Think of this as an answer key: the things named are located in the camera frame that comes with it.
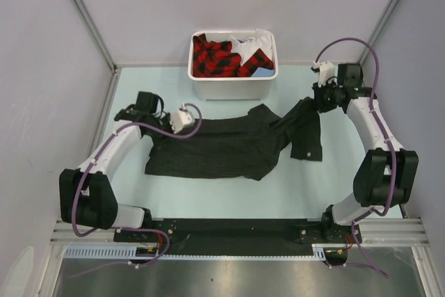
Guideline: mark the dark pinstriped long sleeve shirt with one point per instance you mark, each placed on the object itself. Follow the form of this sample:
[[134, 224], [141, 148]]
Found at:
[[248, 146]]

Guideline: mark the white shirt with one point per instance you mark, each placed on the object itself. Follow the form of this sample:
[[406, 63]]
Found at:
[[261, 40]]

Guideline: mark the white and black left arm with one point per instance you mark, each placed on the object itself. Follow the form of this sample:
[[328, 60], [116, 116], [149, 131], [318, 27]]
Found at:
[[87, 200]]

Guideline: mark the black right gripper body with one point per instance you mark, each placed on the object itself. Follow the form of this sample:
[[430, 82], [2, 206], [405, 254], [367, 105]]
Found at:
[[326, 96]]

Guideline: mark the white plastic bin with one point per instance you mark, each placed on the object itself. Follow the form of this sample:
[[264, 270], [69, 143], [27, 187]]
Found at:
[[232, 88]]

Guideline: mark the aluminium frame rail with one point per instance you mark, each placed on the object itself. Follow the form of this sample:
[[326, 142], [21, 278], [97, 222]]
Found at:
[[375, 232]]

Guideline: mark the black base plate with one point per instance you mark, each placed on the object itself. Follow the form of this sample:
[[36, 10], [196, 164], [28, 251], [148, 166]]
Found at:
[[302, 230]]

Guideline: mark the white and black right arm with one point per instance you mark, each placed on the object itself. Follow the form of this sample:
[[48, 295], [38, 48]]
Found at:
[[386, 175]]

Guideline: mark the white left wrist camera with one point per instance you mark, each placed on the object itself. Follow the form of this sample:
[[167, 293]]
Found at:
[[181, 119]]

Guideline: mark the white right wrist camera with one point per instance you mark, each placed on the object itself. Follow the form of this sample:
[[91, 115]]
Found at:
[[325, 71]]

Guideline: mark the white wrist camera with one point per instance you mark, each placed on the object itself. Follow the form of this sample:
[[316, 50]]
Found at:
[[325, 71], [181, 119]]

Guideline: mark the light blue shirt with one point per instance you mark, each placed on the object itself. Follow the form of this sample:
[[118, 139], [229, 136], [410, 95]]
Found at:
[[263, 73]]

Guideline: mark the red black plaid shirt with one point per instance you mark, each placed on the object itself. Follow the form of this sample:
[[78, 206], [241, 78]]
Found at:
[[212, 59]]

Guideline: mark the white slotted cable duct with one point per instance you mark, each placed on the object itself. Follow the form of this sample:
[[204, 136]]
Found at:
[[136, 253]]

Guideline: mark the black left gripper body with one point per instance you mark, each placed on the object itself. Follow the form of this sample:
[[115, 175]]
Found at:
[[163, 122]]

